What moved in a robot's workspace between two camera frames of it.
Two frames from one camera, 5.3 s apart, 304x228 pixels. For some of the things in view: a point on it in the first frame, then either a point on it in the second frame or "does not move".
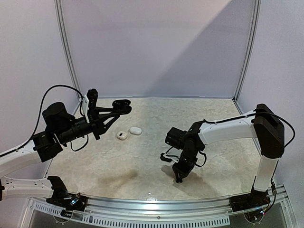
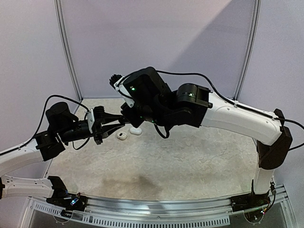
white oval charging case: [136, 130] does not move
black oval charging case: [122, 107] → [123, 119]
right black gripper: [180, 170] → [132, 115]
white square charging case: [121, 135] does not move
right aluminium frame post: [251, 49] does not move
